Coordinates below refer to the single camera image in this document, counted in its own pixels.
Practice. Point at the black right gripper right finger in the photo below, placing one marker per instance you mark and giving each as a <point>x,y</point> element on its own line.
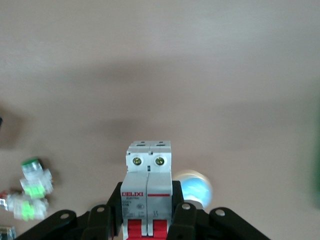
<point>182,220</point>

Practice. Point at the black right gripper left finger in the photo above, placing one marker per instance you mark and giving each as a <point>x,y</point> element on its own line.
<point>102,220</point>

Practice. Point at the white red circuit breaker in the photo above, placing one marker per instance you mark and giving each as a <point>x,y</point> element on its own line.
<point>147,180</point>

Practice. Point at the blue white dome bell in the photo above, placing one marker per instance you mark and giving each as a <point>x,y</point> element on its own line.
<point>197,190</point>

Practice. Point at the green plastic tray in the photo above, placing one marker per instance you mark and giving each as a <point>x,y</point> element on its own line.
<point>317,150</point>

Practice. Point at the red indicator lamp switch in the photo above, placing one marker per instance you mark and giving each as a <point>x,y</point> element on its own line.
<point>25,207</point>

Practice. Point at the green pushbutton switch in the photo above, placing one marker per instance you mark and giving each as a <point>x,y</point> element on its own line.
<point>32,172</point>

